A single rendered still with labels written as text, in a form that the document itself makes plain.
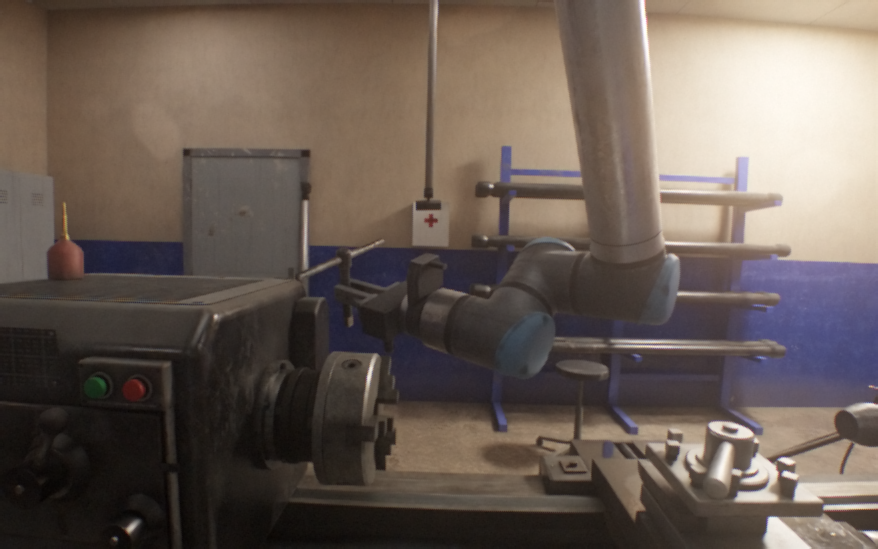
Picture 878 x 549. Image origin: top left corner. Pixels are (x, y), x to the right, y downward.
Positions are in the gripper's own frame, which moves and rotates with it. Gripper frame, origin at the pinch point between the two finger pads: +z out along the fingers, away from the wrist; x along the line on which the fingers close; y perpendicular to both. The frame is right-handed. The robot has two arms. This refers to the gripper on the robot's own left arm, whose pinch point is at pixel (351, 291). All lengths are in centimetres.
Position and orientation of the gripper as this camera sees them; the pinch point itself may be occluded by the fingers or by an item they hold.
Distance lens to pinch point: 77.2
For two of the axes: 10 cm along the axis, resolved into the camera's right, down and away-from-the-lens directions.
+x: 5.7, -3.2, 7.6
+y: 0.2, 9.3, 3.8
